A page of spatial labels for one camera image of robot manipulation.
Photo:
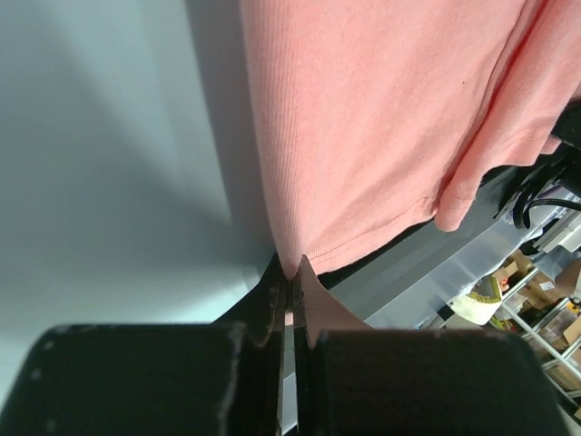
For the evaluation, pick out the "yellow white cloth bundle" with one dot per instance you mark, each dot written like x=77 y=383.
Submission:
x=480 y=304

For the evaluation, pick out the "salmon pink t shirt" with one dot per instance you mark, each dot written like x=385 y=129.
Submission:
x=374 y=116

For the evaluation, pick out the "cardboard boxes on shelf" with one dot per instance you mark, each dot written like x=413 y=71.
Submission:
x=546 y=318

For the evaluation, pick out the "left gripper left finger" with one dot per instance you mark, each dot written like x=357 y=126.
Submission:
x=217 y=378

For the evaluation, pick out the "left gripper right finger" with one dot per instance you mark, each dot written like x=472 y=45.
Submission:
x=353 y=379

